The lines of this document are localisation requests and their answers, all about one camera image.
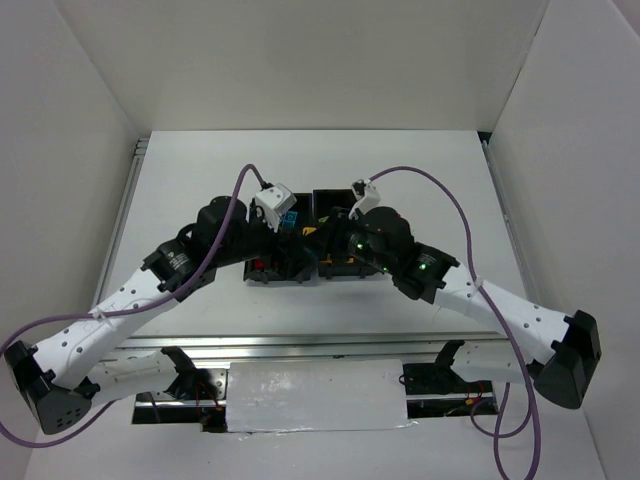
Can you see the aluminium frame rail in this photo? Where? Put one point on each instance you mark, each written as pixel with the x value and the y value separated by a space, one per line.
pixel 298 347

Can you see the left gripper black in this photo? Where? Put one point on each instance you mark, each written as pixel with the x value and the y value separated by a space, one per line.
pixel 273 238

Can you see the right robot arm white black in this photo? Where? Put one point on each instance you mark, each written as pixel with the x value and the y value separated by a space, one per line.
pixel 559 351

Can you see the white foil covered board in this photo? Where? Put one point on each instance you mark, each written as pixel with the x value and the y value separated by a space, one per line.
pixel 303 396

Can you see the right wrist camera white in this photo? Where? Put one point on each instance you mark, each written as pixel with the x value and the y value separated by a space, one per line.
pixel 366 198

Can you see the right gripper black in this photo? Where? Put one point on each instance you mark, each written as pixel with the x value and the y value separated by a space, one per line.
pixel 338 232

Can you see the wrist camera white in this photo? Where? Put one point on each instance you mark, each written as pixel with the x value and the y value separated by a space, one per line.
pixel 366 198
pixel 272 203

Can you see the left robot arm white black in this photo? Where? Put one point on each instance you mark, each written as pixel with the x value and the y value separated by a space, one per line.
pixel 63 377

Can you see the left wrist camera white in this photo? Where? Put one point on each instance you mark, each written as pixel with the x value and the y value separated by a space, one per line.
pixel 272 203

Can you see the teal lego brick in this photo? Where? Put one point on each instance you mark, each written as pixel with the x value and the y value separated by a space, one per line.
pixel 289 220

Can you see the black four compartment tray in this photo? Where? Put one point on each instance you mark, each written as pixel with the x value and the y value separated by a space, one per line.
pixel 312 206

